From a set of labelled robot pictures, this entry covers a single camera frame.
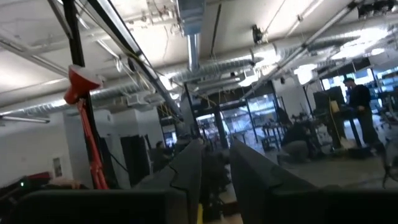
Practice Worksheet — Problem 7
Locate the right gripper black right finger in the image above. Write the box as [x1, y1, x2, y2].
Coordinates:
[230, 140, 318, 224]

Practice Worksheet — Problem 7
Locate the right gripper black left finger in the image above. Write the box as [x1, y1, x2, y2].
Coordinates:
[133, 139, 204, 224]

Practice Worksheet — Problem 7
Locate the person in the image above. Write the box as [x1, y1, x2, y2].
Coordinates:
[343, 77, 381, 154]
[152, 141, 171, 174]
[280, 122, 315, 165]

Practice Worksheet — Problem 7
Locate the red desk lamp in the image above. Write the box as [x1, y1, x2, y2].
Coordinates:
[63, 64, 110, 191]

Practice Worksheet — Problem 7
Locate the silver flexible air duct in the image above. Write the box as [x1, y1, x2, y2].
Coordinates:
[0, 34, 361, 118]

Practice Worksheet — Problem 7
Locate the grey vertical duct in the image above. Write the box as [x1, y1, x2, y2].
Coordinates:
[176, 0, 206, 73]

